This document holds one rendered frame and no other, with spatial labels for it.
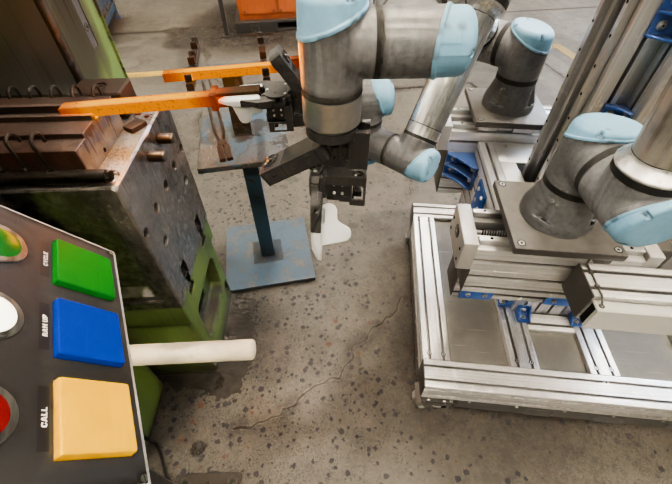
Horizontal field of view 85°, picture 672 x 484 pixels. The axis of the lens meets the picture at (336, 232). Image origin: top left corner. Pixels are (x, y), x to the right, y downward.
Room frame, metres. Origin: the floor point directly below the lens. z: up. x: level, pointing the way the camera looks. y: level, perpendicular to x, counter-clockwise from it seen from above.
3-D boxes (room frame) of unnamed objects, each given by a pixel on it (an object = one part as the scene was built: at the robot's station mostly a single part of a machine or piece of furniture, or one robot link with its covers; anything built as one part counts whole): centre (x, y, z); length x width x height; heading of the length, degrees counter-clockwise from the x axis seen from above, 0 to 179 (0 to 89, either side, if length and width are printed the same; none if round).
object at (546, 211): (0.59, -0.49, 0.87); 0.15 x 0.15 x 0.10
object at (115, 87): (0.87, 0.57, 0.95); 0.12 x 0.08 x 0.06; 93
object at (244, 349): (0.36, 0.40, 0.62); 0.44 x 0.05 x 0.05; 93
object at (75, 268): (0.29, 0.33, 1.01); 0.07 x 0.05 x 0.07; 28
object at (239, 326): (0.70, 0.46, 0.01); 0.58 x 0.39 x 0.01; 3
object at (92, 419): (0.11, 0.23, 1.01); 0.07 x 0.05 x 0.07; 28
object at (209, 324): (0.74, 0.73, 0.23); 0.55 x 0.37 x 0.47; 93
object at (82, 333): (0.20, 0.28, 1.01); 0.07 x 0.05 x 0.07; 28
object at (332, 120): (0.44, 0.00, 1.15); 0.08 x 0.08 x 0.05
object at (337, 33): (0.44, 0.00, 1.23); 0.09 x 0.08 x 0.11; 92
